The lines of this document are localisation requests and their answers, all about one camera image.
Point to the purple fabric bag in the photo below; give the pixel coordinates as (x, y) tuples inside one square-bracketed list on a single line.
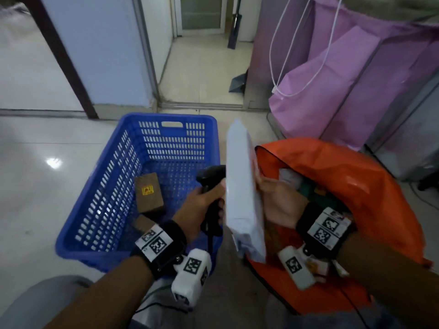
[(343, 71)]

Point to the brown cardboard box yellow label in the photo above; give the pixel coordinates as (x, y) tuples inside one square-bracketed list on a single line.
[(149, 193)]

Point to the person's left hand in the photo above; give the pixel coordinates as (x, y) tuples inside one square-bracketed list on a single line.
[(195, 208)]

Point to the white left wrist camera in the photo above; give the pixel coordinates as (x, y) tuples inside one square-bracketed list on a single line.
[(190, 277)]

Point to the brown door post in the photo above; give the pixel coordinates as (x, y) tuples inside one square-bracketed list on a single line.
[(65, 61)]

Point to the grey metal cabinet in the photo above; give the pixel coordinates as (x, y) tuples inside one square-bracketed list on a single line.
[(408, 133)]

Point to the grey dustpan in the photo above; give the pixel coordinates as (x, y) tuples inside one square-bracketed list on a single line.
[(239, 83)]

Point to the white plastic mailer parcel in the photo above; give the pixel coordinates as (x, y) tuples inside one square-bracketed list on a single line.
[(241, 188)]

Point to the person's right thumb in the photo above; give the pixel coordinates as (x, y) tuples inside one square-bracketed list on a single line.
[(267, 183)]

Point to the white packet in sack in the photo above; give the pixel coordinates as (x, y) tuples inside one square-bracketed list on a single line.
[(289, 176)]

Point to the person's left forearm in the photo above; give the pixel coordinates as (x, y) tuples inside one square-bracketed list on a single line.
[(106, 298)]

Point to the blue plastic basket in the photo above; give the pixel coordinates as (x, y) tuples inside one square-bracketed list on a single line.
[(103, 202)]

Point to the white glass door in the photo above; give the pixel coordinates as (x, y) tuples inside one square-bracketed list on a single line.
[(202, 13)]

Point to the black barcode scanner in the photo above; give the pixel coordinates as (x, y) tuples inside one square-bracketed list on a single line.
[(210, 176)]

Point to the person's left thumb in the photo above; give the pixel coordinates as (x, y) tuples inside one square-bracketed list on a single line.
[(217, 189)]

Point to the green packet in sack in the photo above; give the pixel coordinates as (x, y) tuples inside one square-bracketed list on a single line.
[(313, 193)]

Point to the person's grey trousers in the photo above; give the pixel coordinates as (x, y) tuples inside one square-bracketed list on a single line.
[(41, 301)]

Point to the person's right hand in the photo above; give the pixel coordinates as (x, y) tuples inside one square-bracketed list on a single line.
[(281, 205)]

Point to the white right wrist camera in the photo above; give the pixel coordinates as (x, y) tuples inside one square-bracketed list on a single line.
[(295, 267)]

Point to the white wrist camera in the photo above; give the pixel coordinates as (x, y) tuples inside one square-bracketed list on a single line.
[(295, 267), (190, 277)]

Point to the small brown cardboard parcel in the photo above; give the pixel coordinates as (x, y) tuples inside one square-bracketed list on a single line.
[(142, 223)]

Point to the orange plastic sack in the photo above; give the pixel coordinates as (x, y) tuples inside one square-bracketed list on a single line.
[(360, 188)]

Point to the person's right forearm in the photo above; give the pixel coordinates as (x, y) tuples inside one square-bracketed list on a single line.
[(391, 277)]

